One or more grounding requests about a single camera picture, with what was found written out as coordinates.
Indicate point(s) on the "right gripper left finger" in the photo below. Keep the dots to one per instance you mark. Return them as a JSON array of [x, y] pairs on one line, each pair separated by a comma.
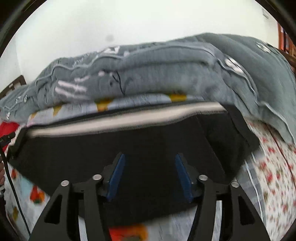
[[59, 219]]

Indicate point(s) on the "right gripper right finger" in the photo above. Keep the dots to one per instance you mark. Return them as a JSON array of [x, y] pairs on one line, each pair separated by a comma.
[[240, 220]]

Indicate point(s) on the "black pants with white stripe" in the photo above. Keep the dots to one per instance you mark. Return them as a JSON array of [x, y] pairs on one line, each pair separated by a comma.
[[215, 142]]

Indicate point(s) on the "floral print bed sheet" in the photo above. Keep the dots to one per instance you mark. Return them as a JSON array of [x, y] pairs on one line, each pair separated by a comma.
[[275, 173]]

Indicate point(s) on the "fruit print bed sheet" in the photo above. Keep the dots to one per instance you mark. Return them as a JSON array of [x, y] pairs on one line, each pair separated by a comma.
[[175, 227]]

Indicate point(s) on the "red pillow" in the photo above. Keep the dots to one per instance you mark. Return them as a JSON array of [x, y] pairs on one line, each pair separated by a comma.
[[7, 132]]

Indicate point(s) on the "grey quilted comforter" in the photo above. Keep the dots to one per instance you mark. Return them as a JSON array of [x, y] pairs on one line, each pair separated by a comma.
[[242, 71]]

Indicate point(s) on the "brown wooden door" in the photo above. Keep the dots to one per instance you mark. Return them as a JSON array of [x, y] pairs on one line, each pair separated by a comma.
[[284, 42]]

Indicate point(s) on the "dark wooden bed frame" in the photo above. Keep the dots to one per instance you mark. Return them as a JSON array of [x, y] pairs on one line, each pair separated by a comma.
[[20, 81]]

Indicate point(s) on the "white wall switch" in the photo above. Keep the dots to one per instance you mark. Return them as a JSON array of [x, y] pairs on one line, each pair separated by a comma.
[[265, 14]]

